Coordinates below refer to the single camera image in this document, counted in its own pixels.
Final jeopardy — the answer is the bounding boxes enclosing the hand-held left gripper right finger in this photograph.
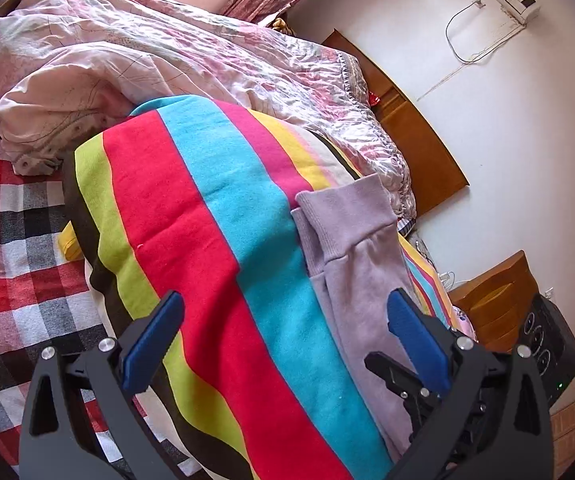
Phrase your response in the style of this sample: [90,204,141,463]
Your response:
[385,289,554,480]

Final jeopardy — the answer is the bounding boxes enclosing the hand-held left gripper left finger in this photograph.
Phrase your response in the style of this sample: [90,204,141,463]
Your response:
[18,290,188,480]

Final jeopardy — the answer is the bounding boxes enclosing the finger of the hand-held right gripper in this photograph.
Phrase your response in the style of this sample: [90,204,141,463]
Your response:
[364,352,441,423]

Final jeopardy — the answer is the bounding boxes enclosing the lilac pants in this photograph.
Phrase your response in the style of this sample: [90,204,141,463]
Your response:
[291,175,455,463]

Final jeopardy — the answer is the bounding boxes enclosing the rolled pink floral quilt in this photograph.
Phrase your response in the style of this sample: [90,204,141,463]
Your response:
[450,310,475,338]

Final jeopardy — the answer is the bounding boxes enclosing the wooden nightstand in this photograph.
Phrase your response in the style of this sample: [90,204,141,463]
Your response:
[450,250,541,353]

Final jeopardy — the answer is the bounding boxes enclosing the rainbow striped blanket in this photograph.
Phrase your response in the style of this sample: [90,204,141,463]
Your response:
[62,95,453,480]

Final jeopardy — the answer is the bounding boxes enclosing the yellow cloth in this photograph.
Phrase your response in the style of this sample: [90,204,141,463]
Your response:
[58,222,86,261]

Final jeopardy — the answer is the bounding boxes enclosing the red plaid bed sheet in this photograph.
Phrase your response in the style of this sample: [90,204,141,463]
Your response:
[0,87,203,471]

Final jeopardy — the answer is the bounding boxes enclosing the plain wooden headboard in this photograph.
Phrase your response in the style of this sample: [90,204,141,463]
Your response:
[321,29,469,218]

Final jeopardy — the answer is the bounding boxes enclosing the air conditioner power cable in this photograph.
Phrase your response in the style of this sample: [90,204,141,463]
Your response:
[445,0,485,65]

